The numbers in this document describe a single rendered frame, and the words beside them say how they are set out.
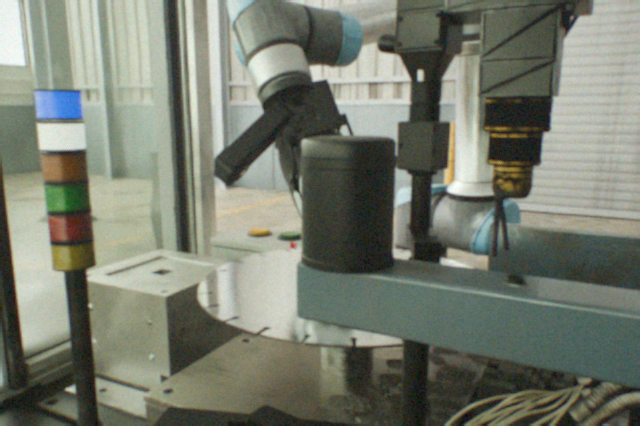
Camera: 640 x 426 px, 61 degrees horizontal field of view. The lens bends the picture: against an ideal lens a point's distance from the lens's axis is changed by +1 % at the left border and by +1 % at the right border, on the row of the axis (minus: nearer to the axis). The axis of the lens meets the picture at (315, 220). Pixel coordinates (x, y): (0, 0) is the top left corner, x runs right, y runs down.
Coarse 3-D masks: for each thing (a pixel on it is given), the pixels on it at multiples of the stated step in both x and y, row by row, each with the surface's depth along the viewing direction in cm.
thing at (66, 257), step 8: (88, 240) 59; (56, 248) 58; (64, 248) 57; (72, 248) 58; (80, 248) 58; (88, 248) 59; (56, 256) 58; (64, 256) 58; (72, 256) 58; (80, 256) 58; (88, 256) 59; (56, 264) 58; (64, 264) 58; (72, 264) 58; (80, 264) 58; (88, 264) 59; (96, 264) 60
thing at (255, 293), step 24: (240, 264) 67; (264, 264) 67; (288, 264) 67; (456, 264) 67; (216, 288) 58; (240, 288) 58; (264, 288) 58; (288, 288) 58; (216, 312) 51; (240, 312) 51; (264, 312) 51; (288, 312) 51; (264, 336) 46; (288, 336) 46; (312, 336) 46; (336, 336) 46; (360, 336) 46; (384, 336) 46
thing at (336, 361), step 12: (324, 348) 60; (336, 348) 59; (324, 360) 61; (336, 360) 59; (348, 360) 59; (360, 360) 59; (372, 360) 61; (336, 372) 60; (348, 372) 59; (360, 372) 59
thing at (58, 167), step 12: (48, 156) 55; (60, 156) 55; (72, 156) 56; (84, 156) 57; (48, 168) 56; (60, 168) 56; (72, 168) 56; (84, 168) 57; (48, 180) 56; (60, 180) 56; (72, 180) 56; (84, 180) 57
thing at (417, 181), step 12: (420, 72) 53; (420, 180) 56; (420, 192) 56; (420, 204) 56; (420, 216) 56; (408, 228) 58; (420, 228) 57; (408, 240) 57; (420, 240) 52; (432, 240) 52; (420, 252) 52; (432, 252) 52
